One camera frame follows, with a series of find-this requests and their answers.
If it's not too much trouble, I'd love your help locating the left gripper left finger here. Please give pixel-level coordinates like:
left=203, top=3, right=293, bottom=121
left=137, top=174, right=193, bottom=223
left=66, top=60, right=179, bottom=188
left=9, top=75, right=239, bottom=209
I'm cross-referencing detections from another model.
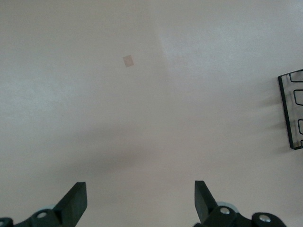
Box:
left=0, top=182, right=88, bottom=227

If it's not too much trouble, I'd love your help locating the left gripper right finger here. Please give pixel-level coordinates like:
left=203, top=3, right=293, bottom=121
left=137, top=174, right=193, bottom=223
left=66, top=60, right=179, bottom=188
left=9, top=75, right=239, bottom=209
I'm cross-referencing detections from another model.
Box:
left=194, top=180, right=285, bottom=227

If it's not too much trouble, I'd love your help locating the black wire cup holder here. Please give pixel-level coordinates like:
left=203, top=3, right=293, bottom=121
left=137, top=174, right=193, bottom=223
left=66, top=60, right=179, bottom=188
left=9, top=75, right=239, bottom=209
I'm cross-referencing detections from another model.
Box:
left=277, top=69, right=303, bottom=150

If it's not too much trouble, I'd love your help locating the small brown tape square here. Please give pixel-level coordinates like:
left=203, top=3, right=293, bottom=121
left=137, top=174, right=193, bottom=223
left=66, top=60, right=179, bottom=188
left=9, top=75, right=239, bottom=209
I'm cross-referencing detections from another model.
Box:
left=123, top=54, right=135, bottom=68

